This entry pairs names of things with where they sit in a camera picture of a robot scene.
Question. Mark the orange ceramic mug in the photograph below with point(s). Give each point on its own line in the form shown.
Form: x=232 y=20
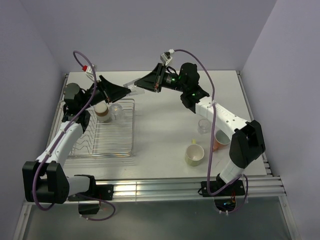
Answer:
x=221 y=141

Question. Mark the brown and white paper cup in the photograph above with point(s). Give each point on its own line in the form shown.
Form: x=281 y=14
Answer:
x=102 y=112

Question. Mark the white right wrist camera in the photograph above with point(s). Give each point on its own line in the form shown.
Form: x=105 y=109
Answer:
x=167 y=57

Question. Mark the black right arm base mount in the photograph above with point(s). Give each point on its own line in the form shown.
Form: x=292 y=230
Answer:
x=219 y=189

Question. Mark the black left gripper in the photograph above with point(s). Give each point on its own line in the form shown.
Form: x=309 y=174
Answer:
x=110 y=92

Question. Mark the large clear glass tumbler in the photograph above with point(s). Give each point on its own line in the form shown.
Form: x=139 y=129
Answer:
x=117 y=113

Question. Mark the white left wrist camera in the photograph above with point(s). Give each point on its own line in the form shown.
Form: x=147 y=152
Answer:
x=89 y=72

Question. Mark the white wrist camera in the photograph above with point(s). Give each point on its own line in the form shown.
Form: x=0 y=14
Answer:
x=167 y=57
x=89 y=72

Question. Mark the yellow-green ceramic mug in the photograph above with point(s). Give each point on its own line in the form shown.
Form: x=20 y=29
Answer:
x=194 y=154

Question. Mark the metal wire dish rack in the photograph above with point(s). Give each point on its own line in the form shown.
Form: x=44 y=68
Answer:
x=108 y=139

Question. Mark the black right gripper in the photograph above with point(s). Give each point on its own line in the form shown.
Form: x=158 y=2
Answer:
x=153 y=81

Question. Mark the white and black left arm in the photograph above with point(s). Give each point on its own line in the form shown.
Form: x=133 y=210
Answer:
x=44 y=179

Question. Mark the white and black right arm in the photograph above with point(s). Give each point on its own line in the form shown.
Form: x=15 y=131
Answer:
x=247 y=141

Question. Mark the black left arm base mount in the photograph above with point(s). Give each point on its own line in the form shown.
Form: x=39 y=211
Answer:
x=102 y=194

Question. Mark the small clear glass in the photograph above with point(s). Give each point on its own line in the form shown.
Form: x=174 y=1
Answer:
x=134 y=90
x=204 y=126

